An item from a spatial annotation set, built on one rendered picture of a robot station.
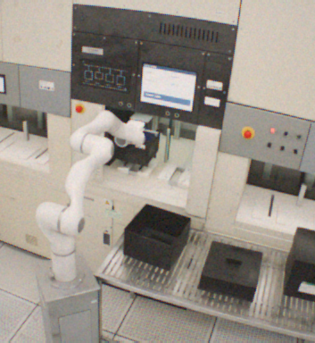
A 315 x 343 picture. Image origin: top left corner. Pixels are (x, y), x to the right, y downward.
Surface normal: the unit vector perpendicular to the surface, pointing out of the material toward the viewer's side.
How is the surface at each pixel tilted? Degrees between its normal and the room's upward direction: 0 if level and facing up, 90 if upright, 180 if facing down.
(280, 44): 90
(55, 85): 90
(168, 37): 90
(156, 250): 90
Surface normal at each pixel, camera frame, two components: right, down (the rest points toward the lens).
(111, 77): -0.33, 0.46
